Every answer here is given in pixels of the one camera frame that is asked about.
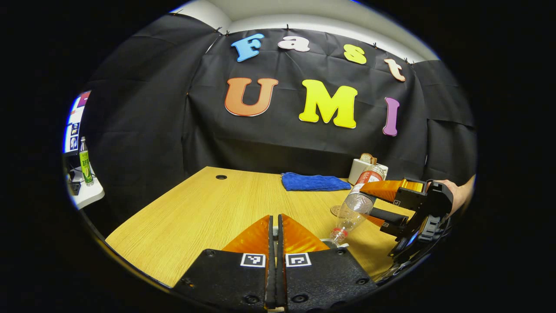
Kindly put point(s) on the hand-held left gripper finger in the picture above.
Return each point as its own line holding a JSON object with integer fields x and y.
{"x": 270, "y": 269}
{"x": 280, "y": 269}

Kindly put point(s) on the bread slice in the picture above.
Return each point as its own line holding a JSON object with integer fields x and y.
{"x": 367, "y": 158}

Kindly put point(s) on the blue towel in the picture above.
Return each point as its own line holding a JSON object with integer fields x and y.
{"x": 312, "y": 181}

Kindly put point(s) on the clear plastic water bottle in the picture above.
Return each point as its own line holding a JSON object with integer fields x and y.
{"x": 358, "y": 204}

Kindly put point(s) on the white toaster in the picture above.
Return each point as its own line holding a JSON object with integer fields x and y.
{"x": 357, "y": 169}

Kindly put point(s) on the green drink bottle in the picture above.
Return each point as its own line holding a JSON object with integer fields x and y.
{"x": 86, "y": 165}

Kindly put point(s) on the computer monitor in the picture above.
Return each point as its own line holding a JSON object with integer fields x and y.
{"x": 74, "y": 126}

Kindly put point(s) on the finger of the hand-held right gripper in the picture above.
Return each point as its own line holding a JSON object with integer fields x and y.
{"x": 386, "y": 216}
{"x": 386, "y": 189}

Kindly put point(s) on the white side table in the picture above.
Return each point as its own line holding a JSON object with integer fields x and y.
{"x": 89, "y": 195}

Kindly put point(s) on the round brown coaster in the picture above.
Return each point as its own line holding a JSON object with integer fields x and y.
{"x": 334, "y": 211}

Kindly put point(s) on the black backdrop cloth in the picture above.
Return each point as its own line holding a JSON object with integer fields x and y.
{"x": 304, "y": 148}

